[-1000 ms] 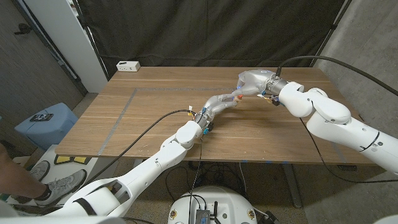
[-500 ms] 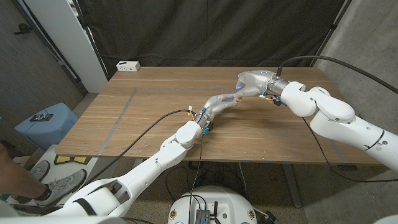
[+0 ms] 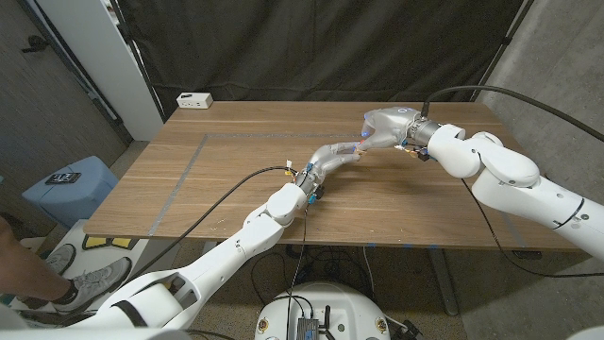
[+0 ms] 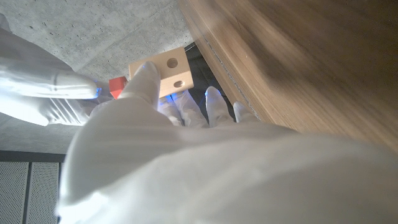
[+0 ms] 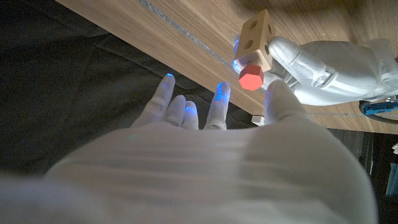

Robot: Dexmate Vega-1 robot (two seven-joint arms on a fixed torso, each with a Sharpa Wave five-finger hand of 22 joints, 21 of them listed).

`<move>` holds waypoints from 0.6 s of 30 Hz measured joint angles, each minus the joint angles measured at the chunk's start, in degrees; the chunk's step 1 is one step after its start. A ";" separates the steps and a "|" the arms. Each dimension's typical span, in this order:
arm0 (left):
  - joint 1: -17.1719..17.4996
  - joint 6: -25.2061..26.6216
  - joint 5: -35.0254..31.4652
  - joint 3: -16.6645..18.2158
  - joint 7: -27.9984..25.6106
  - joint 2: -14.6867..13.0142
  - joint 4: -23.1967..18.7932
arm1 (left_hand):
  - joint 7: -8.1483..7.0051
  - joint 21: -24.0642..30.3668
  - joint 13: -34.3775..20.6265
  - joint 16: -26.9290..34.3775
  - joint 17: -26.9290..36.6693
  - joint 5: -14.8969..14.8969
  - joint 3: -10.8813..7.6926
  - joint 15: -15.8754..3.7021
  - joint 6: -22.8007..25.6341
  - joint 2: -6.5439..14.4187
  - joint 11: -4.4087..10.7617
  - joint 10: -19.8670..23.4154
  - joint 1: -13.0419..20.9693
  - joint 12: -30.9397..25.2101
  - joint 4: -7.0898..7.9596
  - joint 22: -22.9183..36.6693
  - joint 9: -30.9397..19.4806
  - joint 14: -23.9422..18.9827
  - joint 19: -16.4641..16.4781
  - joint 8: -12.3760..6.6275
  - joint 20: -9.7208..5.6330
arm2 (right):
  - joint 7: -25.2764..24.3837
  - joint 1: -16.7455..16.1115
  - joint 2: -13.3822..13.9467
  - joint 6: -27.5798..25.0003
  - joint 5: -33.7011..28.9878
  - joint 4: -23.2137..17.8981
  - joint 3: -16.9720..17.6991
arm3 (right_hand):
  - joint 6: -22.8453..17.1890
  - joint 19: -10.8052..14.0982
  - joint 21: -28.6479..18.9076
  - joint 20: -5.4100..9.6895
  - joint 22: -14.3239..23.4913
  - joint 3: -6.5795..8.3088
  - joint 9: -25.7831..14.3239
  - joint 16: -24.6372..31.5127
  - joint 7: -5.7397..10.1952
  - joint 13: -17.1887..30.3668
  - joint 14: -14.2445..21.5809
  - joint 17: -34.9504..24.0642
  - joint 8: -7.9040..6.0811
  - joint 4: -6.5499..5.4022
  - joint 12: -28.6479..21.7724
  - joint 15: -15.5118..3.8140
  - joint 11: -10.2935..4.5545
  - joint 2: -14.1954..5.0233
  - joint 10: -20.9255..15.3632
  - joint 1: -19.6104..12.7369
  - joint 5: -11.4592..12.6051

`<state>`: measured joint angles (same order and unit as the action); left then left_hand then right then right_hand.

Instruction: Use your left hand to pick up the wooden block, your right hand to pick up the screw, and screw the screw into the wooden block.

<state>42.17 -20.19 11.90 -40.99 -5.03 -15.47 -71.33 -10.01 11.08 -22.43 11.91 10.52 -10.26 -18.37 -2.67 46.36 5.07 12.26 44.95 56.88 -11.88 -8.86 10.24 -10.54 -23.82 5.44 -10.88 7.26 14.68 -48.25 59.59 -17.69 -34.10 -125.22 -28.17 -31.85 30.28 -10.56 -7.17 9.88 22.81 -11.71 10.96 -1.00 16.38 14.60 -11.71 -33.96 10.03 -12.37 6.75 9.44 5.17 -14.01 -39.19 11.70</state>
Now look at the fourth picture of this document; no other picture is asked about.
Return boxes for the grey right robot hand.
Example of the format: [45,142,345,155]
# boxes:
[0,14,114,127]

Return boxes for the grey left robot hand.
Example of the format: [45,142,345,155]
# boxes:
[57,60,398,224]

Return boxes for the red-headed wooden screw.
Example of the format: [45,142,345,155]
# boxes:
[108,76,129,100]

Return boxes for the wooden block with holes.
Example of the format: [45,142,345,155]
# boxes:
[128,46,195,99]

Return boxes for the grey perforated panel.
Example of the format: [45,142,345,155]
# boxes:
[0,161,62,224]

